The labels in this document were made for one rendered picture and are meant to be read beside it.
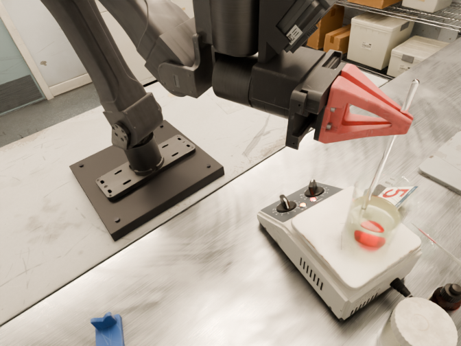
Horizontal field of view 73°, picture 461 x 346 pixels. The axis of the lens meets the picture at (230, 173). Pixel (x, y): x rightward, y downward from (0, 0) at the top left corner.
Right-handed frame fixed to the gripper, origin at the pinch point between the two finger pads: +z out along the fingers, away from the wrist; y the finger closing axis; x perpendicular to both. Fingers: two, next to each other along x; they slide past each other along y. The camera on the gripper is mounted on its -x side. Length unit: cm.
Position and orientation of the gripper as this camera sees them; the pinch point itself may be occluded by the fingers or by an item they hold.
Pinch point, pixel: (400, 123)
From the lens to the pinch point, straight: 33.2
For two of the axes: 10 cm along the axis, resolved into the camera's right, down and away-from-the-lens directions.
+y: 5.3, -6.2, 5.7
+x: 0.4, 6.9, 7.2
